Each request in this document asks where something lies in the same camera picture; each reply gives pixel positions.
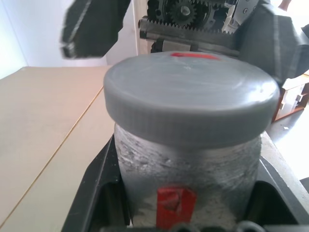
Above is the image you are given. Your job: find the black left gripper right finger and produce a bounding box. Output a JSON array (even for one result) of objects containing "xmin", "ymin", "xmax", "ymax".
[{"xmin": 251, "ymin": 129, "xmax": 309, "ymax": 232}]

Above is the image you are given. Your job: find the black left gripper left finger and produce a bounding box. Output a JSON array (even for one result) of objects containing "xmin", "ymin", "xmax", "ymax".
[{"xmin": 62, "ymin": 135, "xmax": 133, "ymax": 232}]

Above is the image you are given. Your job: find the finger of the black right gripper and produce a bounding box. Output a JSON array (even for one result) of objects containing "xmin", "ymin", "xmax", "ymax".
[
  {"xmin": 59, "ymin": 0, "xmax": 133, "ymax": 59},
  {"xmin": 238, "ymin": 0, "xmax": 309, "ymax": 85}
]

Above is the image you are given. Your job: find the grey round jar lid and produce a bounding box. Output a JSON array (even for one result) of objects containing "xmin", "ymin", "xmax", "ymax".
[{"xmin": 103, "ymin": 51, "xmax": 281, "ymax": 152}]

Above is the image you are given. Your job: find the grey jar with red tape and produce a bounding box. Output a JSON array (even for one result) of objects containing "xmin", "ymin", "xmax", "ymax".
[{"xmin": 112, "ymin": 122, "xmax": 263, "ymax": 229}]

